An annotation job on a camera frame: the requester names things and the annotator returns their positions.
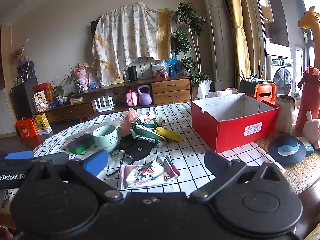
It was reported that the yellow giraffe plush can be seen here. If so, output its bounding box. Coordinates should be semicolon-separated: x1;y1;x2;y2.
297;6;320;68

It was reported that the vase with dried flowers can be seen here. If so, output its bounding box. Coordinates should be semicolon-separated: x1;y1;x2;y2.
10;39;32;68

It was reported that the red cardboard box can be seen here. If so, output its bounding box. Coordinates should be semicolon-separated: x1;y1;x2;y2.
191;92;279;154

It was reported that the wooden television stand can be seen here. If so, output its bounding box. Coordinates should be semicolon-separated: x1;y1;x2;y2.
44;74;192;123

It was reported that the pale green mug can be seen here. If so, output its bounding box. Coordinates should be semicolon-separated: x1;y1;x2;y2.
92;124;122;154

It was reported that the cream and yellow draped sheet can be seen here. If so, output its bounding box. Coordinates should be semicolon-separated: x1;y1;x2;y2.
92;2;177;87

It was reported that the yellow pouch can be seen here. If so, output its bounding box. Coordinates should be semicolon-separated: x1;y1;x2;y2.
154;127;182;142

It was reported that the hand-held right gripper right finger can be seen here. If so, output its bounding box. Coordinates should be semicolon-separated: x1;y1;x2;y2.
189;150;287;203

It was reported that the white washing machine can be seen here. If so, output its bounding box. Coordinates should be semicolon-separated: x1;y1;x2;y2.
267;55;294;96

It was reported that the orange gift bag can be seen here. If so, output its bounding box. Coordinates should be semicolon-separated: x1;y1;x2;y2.
16;117;39;138

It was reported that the teal box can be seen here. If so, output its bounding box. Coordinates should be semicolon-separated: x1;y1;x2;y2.
296;137;315;155

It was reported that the pink plush doll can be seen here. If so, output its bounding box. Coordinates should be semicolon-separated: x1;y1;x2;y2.
74;62;90;91

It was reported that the black water dispenser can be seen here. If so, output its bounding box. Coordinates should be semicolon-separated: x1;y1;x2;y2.
10;61;39;117

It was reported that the clear bag of snacks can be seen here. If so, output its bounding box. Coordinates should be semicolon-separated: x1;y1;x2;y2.
151;60;169;78

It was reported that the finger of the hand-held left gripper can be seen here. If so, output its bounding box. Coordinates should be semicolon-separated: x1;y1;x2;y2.
32;152;70;166
4;150;35;160

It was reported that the yellow curtain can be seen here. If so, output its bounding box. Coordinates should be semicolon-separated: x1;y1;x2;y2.
226;0;252;85

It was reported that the pink and white printed packet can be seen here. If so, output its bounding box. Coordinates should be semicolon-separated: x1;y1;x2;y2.
121;156;181;190

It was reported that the beige tower air conditioner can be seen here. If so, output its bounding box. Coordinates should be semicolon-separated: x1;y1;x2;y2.
201;0;235;84

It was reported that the black cap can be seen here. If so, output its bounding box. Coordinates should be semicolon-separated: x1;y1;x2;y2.
107;134;157;177

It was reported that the television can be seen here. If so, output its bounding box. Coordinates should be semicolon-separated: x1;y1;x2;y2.
90;19;100;40

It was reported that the yellow and white printed box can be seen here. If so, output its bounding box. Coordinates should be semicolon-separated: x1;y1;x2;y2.
33;90;49;113

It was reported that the small potted plant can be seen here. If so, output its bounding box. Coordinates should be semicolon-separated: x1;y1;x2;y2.
64;65;83;94

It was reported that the red water bottle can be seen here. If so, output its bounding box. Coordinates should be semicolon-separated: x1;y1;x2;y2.
295;66;320;132

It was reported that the green box with dark lid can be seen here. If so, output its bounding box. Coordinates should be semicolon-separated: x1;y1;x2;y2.
67;134;95;155

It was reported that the white bunny plush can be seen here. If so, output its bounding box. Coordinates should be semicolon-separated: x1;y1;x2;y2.
302;110;320;149

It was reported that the yellow carton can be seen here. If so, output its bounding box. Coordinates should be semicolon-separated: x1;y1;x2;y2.
32;113;53;135

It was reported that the potted tree in white pot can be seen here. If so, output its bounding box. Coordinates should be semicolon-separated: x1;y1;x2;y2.
171;2;213;99

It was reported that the black cylinder speaker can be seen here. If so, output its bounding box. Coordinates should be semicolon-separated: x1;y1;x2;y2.
127;66;138;82

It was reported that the steel tumbler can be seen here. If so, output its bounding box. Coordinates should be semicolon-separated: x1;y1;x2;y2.
274;94;296;133

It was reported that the blue packet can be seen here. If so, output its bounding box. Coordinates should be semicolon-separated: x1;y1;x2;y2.
166;56;181;76

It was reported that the pink kettlebell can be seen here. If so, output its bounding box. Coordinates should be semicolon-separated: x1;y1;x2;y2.
125;89;138;107

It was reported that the cartoon printed white cloth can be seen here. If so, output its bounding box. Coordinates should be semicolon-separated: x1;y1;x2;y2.
130;112;168;145

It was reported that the bunch of makeup brushes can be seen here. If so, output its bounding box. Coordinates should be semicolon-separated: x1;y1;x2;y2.
240;60;265;81

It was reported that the white router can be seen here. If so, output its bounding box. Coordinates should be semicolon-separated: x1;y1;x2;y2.
94;96;114;112

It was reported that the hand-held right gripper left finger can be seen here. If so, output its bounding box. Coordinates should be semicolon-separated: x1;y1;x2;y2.
32;149;123;202

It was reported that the navy whale print pad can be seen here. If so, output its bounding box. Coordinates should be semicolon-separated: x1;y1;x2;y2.
268;134;307;165

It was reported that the purple kettlebell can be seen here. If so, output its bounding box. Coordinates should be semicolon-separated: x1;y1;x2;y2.
137;85;152;105

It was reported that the white checked tablecloth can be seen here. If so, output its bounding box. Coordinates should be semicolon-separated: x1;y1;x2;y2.
32;102;273;193

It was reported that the orange and green storage box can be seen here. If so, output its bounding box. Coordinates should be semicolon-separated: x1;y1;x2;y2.
239;79;277;105

